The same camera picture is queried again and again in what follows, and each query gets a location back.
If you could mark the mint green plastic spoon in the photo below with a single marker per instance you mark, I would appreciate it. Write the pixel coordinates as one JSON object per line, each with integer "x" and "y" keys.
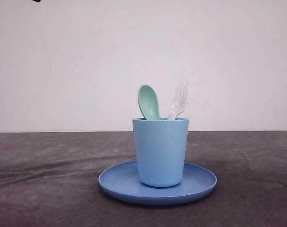
{"x": 148, "y": 103}

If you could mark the blue plastic plate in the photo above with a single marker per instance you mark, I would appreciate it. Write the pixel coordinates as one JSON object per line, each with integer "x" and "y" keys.
{"x": 122, "y": 182}

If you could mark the white plastic fork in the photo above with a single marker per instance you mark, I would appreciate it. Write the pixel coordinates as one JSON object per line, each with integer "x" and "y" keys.
{"x": 179, "y": 101}

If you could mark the light blue plastic cup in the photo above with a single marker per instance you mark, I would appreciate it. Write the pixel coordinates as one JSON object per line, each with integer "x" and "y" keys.
{"x": 160, "y": 150}

